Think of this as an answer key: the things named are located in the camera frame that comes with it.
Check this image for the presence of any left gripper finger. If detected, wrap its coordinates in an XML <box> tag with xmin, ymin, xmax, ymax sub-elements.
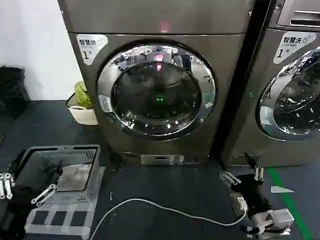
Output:
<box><xmin>0</xmin><ymin>161</ymin><xmax>19</xmax><ymax>201</ymax></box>
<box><xmin>30</xmin><ymin>160</ymin><xmax>64</xmax><ymax>208</ymax></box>

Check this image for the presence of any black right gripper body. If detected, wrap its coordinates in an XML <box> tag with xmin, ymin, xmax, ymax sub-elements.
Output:
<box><xmin>234</xmin><ymin>173</ymin><xmax>273</xmax><ymax>219</ymax></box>

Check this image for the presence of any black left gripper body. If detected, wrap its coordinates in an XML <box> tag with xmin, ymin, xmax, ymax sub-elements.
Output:
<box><xmin>0</xmin><ymin>183</ymin><xmax>35</xmax><ymax>222</ymax></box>

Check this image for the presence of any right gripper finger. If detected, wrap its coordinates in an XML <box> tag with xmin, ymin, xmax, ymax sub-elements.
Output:
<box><xmin>243</xmin><ymin>152</ymin><xmax>265</xmax><ymax>181</ymax></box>
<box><xmin>218</xmin><ymin>163</ymin><xmax>242</xmax><ymax>188</ymax></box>

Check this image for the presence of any small grey power adapter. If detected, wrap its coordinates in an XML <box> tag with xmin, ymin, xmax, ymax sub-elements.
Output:
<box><xmin>229</xmin><ymin>191</ymin><xmax>249</xmax><ymax>215</ymax></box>

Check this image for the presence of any white triangular paper scrap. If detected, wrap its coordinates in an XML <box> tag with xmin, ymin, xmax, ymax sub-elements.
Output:
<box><xmin>270</xmin><ymin>185</ymin><xmax>295</xmax><ymax>194</ymax></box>

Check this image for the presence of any grey plastic laundry basket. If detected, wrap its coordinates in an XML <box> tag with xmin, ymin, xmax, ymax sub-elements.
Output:
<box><xmin>8</xmin><ymin>144</ymin><xmax>106</xmax><ymax>235</ymax></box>

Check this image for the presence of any pale grey cloth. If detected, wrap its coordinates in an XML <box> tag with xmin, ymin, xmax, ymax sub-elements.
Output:
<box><xmin>56</xmin><ymin>164</ymin><xmax>90</xmax><ymax>193</ymax></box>

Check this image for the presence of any green floor tape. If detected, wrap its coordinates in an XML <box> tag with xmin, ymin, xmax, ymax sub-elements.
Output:
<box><xmin>267</xmin><ymin>166</ymin><xmax>315</xmax><ymax>240</ymax></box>

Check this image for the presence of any silver dryer filter panel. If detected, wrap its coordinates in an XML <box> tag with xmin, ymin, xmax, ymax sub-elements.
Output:
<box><xmin>140</xmin><ymin>154</ymin><xmax>186</xmax><ymax>166</ymax></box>

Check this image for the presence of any round chrome-rimmed glass door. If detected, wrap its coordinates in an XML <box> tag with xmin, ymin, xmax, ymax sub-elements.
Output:
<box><xmin>258</xmin><ymin>44</ymin><xmax>320</xmax><ymax>140</ymax></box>

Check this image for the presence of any white slatted waste bin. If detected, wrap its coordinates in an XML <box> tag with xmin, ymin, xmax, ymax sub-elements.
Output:
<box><xmin>65</xmin><ymin>92</ymin><xmax>100</xmax><ymax>126</ymax></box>

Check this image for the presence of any black bulky object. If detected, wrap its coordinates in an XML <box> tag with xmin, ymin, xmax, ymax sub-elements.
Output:
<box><xmin>0</xmin><ymin>65</ymin><xmax>31</xmax><ymax>114</ymax></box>

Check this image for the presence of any green plastic bag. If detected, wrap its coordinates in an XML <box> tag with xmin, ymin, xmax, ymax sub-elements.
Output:
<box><xmin>74</xmin><ymin>80</ymin><xmax>94</xmax><ymax>110</ymax></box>

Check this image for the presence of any small white door sticker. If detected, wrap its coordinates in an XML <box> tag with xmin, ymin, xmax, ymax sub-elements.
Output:
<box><xmin>99</xmin><ymin>94</ymin><xmax>114</xmax><ymax>114</ymax></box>

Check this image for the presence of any round glass dryer door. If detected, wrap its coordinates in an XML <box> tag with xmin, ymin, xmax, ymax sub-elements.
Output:
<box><xmin>96</xmin><ymin>39</ymin><xmax>217</xmax><ymax>137</ymax></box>

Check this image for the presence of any white label sticker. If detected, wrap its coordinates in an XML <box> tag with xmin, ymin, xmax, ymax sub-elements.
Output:
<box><xmin>273</xmin><ymin>31</ymin><xmax>318</xmax><ymax>65</ymax></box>
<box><xmin>75</xmin><ymin>33</ymin><xmax>109</xmax><ymax>67</ymax></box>

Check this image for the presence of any grey front-load dryer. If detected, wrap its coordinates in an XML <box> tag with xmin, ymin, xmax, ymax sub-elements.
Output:
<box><xmin>56</xmin><ymin>0</ymin><xmax>254</xmax><ymax>166</ymax></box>

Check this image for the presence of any grey dryer with drawer handle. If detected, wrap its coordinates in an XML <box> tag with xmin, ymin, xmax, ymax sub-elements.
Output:
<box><xmin>221</xmin><ymin>0</ymin><xmax>320</xmax><ymax>168</ymax></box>

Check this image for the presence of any white floor cable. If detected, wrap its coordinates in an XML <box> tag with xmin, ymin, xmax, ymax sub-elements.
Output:
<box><xmin>89</xmin><ymin>198</ymin><xmax>248</xmax><ymax>240</ymax></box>

